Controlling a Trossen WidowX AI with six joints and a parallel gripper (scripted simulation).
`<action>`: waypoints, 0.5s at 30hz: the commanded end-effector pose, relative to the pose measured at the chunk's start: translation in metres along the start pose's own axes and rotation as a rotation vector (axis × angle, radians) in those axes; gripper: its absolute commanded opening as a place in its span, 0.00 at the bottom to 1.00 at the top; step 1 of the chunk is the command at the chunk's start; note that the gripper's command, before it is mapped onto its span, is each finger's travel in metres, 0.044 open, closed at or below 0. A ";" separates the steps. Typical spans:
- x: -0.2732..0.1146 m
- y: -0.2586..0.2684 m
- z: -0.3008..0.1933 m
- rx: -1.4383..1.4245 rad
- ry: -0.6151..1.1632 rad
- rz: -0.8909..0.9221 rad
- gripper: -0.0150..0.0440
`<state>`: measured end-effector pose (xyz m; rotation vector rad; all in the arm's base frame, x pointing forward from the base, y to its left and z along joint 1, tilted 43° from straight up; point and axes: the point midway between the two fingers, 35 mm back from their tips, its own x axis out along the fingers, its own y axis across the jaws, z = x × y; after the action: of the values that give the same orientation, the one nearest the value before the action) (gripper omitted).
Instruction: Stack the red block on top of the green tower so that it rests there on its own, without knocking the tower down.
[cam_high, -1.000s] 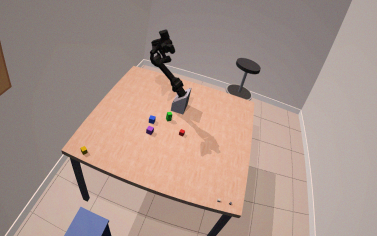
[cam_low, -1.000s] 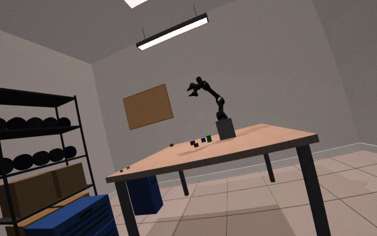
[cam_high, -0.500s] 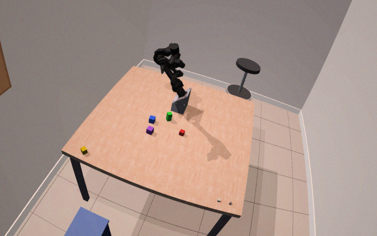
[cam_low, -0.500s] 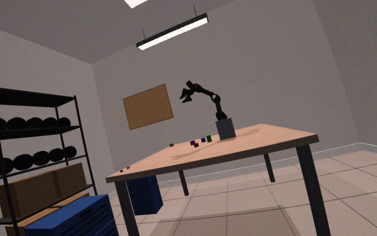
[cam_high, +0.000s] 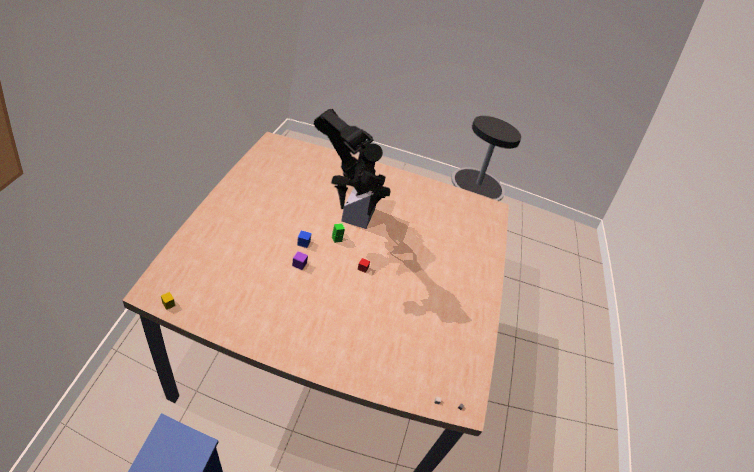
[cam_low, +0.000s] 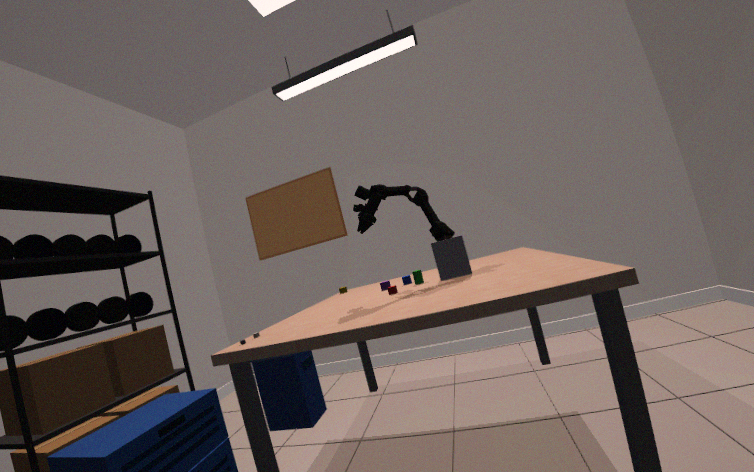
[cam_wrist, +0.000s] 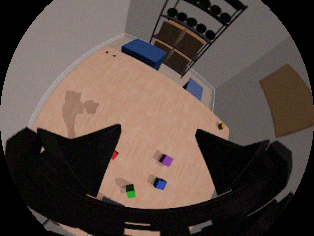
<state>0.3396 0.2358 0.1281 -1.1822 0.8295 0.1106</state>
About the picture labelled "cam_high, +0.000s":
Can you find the red block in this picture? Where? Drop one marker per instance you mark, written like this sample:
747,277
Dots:
363,265

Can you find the blue block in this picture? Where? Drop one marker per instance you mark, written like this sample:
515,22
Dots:
304,239

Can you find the purple block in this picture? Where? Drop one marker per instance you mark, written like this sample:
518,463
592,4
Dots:
300,260

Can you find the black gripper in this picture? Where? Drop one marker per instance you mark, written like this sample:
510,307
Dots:
341,182

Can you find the small yellow block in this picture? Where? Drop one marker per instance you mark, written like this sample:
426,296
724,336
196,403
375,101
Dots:
168,300

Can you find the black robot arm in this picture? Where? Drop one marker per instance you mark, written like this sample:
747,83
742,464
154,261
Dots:
351,139

